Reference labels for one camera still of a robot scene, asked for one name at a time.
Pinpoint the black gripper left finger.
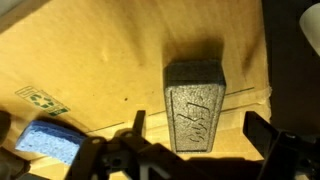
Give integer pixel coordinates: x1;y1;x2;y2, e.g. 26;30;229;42
64;109;188;180

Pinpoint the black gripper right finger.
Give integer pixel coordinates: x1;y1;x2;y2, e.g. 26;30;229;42
241;110;320;180

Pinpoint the blue sponge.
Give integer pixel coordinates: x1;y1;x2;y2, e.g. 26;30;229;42
14;119;87;167

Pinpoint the black eraser block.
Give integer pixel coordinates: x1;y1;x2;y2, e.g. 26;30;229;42
163;59;227;154

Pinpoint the large cardboard box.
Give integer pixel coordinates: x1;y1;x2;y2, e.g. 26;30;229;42
0;0;272;180

